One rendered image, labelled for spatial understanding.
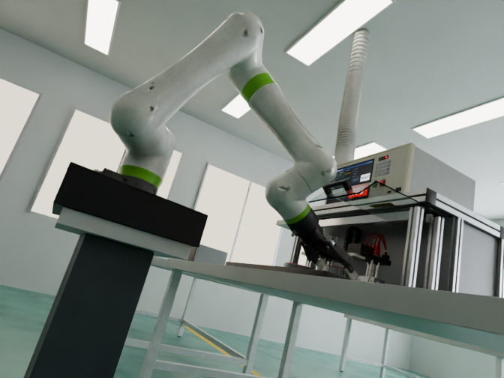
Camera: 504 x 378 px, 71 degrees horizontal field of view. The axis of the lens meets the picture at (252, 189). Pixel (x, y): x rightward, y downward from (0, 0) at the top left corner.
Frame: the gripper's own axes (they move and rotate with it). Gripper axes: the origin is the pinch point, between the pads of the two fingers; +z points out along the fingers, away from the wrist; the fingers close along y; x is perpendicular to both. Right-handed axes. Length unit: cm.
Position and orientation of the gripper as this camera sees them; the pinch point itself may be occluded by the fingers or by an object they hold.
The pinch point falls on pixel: (338, 273)
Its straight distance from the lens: 123.8
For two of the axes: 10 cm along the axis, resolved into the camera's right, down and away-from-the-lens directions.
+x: 6.0, -6.2, 4.9
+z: 5.6, 7.7, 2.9
